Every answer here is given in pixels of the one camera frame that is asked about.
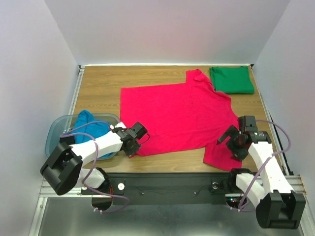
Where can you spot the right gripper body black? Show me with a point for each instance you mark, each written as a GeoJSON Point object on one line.
{"type": "Point", "coordinates": [228, 135]}

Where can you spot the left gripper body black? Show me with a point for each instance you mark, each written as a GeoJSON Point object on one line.
{"type": "Point", "coordinates": [134, 149]}

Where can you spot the red t shirt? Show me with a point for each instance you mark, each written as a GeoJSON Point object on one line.
{"type": "Point", "coordinates": [182, 116]}

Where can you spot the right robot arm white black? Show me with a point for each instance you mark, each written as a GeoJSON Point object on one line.
{"type": "Point", "coordinates": [276, 204]}

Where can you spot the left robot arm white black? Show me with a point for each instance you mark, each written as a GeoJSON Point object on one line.
{"type": "Point", "coordinates": [64, 169]}

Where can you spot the blue t shirt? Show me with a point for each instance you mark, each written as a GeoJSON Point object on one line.
{"type": "Point", "coordinates": [86, 125]}

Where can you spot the folded green t shirt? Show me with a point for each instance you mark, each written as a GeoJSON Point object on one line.
{"type": "Point", "coordinates": [231, 80]}

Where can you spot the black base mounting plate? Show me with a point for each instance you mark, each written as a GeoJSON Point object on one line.
{"type": "Point", "coordinates": [173, 188]}

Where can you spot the black garment in bin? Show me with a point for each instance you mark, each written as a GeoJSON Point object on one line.
{"type": "Point", "coordinates": [68, 140]}

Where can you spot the teal plastic bin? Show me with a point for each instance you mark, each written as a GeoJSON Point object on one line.
{"type": "Point", "coordinates": [66, 123]}

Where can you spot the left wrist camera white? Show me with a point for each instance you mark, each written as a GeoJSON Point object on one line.
{"type": "Point", "coordinates": [119, 125]}

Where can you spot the aluminium frame rail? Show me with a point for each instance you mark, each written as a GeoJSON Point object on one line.
{"type": "Point", "coordinates": [48, 191]}

